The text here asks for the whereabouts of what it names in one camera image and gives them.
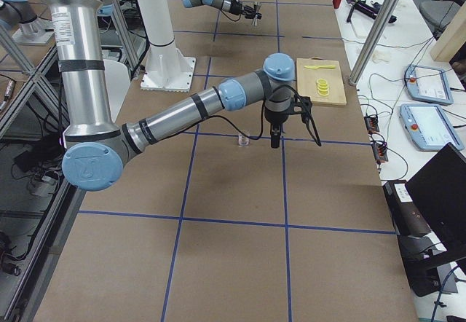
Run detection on grey office chair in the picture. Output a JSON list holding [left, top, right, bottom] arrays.
[[419, 1, 460, 33]]

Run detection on lemon slice one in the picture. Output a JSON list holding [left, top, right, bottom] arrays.
[[316, 78, 328, 85]]

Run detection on black computer box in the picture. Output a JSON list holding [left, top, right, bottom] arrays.
[[383, 180, 431, 237]]

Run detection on near blue teach pendant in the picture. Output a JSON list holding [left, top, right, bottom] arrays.
[[399, 103, 465, 152]]

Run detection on bamboo cutting board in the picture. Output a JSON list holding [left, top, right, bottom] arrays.
[[296, 58, 347, 106]]

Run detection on far blue teach pendant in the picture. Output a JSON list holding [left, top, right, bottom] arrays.
[[404, 65, 454, 106]]

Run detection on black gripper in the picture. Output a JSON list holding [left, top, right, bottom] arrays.
[[264, 96, 293, 148], [229, 0, 262, 20]]

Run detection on yellow plastic knife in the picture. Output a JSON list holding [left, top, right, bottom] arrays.
[[304, 65, 336, 70]]

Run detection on blue teach pendant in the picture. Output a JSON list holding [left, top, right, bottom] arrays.
[[404, 65, 454, 106], [399, 103, 465, 152]]

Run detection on white camera stand pillar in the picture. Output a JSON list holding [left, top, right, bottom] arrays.
[[138, 0, 196, 92]]

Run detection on steel jigger shaker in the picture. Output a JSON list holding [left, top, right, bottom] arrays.
[[252, 1, 262, 27]]

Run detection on black monitor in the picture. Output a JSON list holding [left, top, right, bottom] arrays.
[[406, 143, 465, 247]]

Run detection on aluminium frame post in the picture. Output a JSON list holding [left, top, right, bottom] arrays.
[[349, 0, 399, 86]]

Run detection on wooden plank post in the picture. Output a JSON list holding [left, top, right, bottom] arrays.
[[430, 4, 466, 62]]

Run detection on black handheld tool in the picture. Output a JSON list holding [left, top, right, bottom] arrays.
[[346, 0, 382, 23]]

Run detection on white chair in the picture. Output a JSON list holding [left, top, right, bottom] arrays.
[[103, 59, 130, 122]]

